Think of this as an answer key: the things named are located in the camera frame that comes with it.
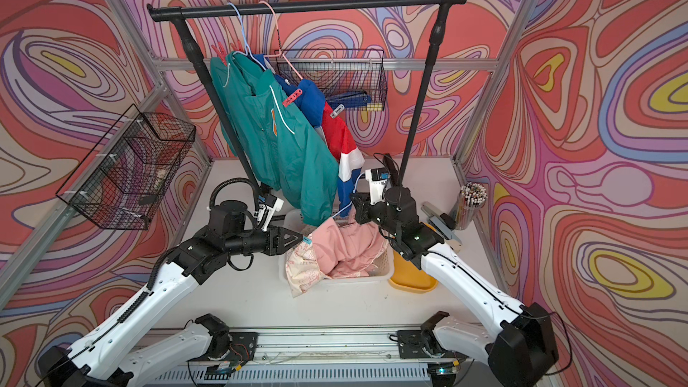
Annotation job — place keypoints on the blue brush in basket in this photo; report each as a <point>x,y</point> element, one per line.
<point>350,100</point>

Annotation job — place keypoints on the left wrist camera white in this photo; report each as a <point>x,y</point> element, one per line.
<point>268,205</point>

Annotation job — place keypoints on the white perforated plastic basket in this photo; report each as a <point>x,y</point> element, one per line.
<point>383,266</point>

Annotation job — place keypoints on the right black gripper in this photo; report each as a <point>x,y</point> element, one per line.
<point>363,200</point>

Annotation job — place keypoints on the black wire basket left wall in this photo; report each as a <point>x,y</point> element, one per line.
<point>122,181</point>

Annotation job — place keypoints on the blue red white jacket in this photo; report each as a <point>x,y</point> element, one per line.
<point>335,132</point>

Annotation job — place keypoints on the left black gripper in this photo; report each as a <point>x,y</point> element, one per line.
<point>273,241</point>

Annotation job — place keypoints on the cup of coloured pencils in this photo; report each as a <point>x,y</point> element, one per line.
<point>471,198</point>

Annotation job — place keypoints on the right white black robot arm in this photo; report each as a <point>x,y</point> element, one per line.
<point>517,342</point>

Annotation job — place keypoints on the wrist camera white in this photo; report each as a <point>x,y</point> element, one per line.
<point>268,205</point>
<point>377,179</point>

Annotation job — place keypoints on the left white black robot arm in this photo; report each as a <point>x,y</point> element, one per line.
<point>105,356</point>

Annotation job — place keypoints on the grey stapler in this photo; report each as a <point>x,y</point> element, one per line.
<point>440,221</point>

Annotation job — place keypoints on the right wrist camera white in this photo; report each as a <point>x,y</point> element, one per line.
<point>377,179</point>

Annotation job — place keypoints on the black clothes rack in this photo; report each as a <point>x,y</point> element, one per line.
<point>179,16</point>

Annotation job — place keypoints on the white grey clothespin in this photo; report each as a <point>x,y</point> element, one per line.
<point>337,111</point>

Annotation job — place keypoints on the light blue hanger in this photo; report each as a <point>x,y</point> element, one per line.
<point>345,216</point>

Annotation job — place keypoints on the black wire basket back wall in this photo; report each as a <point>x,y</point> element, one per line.
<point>339,70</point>

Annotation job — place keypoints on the pink printed jacket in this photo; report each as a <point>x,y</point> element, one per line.
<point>338,252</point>

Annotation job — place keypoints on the pink hanger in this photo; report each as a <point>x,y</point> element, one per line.
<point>280,53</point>

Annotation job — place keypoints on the black wire basket wall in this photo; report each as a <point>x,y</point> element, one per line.
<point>122,181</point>
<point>339,70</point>

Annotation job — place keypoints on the green jacket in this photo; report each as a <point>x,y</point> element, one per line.
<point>284,150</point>

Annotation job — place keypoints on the yellow plastic tray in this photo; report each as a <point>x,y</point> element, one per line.
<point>408,275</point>

